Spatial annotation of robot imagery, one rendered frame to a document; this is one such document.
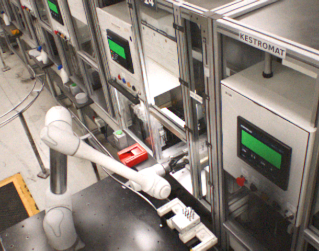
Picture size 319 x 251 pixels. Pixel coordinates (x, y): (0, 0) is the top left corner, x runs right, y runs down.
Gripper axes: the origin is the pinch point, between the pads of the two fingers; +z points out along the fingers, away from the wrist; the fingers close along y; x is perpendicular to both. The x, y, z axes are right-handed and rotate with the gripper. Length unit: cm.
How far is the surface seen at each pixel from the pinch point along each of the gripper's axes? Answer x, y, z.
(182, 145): 20.2, -9.1, 8.7
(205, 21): -39, 100, -18
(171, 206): -15.8, -14.3, -25.4
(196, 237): -39, -17, -26
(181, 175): -2.3, -9.9, -8.8
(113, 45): 42, 64, -20
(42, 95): 325, -103, -13
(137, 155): 25.7, -4.7, -23.0
